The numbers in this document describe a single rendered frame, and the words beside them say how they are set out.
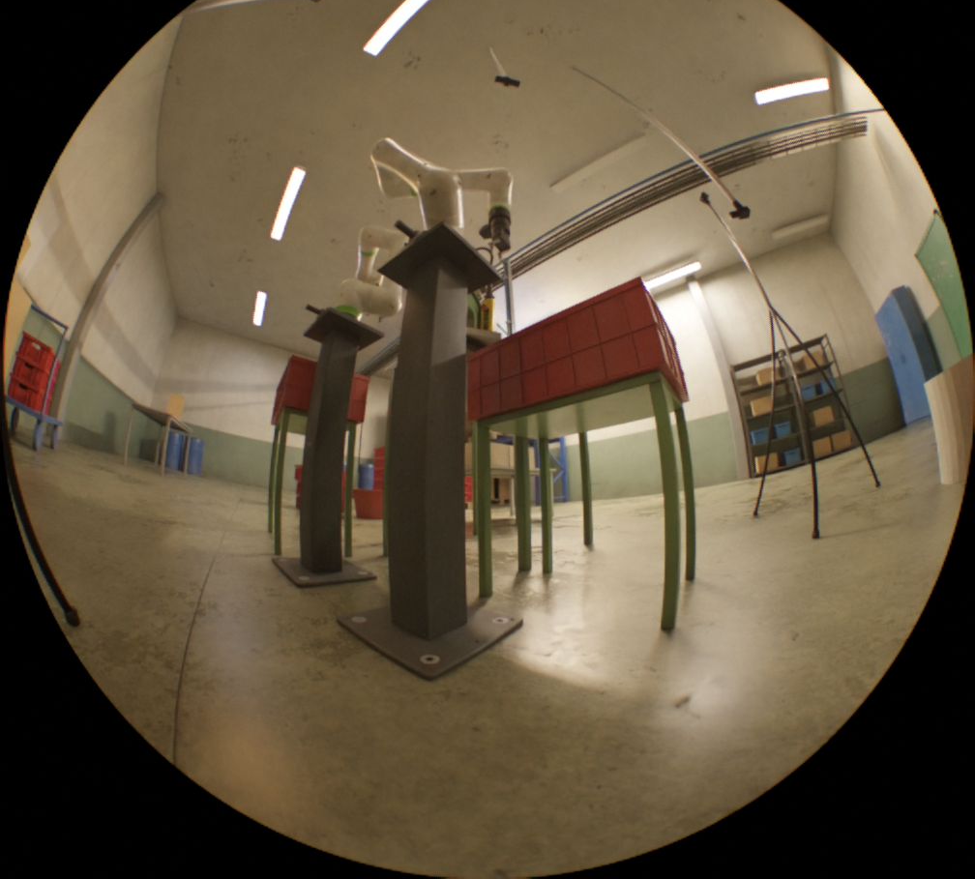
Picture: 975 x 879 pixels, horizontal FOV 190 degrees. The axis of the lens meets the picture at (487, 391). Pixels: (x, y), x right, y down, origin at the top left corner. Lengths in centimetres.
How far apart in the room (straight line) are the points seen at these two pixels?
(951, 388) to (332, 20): 492
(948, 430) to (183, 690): 186
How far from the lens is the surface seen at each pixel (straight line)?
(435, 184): 85
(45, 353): 336
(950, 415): 145
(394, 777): 39
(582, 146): 435
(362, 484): 793
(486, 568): 89
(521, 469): 116
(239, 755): 43
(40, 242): 473
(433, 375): 61
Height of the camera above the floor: 32
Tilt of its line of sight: 20 degrees up
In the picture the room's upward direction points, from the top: 1 degrees counter-clockwise
